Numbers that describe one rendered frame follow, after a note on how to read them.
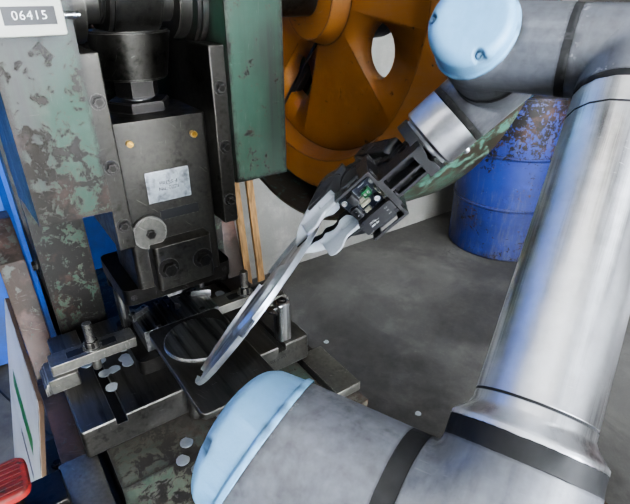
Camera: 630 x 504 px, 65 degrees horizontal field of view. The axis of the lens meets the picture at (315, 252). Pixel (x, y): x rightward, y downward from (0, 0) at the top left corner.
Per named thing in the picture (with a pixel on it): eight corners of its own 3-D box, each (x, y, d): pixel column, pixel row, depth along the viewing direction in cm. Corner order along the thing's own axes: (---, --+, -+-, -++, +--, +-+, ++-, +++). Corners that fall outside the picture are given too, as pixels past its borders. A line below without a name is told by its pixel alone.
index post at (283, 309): (292, 338, 101) (291, 299, 97) (280, 343, 100) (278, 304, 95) (285, 331, 103) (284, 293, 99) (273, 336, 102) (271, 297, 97)
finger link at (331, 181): (300, 201, 63) (352, 156, 60) (301, 197, 64) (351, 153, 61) (325, 226, 64) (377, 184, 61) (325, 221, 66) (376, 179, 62)
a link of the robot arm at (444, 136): (429, 85, 58) (471, 134, 60) (399, 113, 60) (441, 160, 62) (440, 98, 51) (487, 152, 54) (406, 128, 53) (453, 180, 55)
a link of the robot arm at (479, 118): (510, -3, 49) (519, 32, 56) (424, 78, 53) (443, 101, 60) (564, 50, 46) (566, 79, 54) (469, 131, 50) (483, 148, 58)
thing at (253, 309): (178, 423, 59) (173, 419, 59) (219, 343, 88) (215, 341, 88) (325, 233, 56) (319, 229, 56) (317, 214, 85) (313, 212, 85)
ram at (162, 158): (231, 275, 88) (215, 106, 73) (148, 303, 80) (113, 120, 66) (193, 239, 100) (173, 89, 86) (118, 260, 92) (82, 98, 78)
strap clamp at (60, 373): (142, 360, 95) (132, 317, 90) (47, 397, 87) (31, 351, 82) (132, 344, 100) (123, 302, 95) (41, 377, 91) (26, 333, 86)
